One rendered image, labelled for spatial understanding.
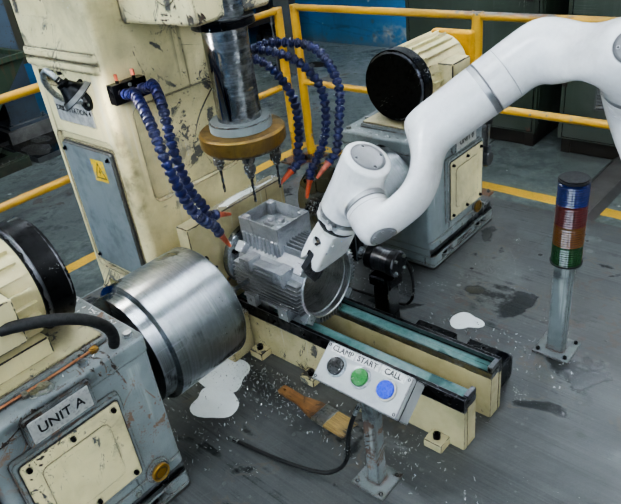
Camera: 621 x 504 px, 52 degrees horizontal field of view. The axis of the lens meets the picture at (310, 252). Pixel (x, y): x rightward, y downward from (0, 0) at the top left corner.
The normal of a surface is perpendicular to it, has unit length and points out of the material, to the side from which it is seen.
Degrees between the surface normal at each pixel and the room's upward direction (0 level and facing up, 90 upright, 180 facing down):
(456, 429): 90
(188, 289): 36
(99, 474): 90
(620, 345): 0
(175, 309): 43
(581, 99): 90
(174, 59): 90
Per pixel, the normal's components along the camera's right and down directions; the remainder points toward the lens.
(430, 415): -0.65, 0.45
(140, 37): 0.75, 0.26
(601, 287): -0.11, -0.85
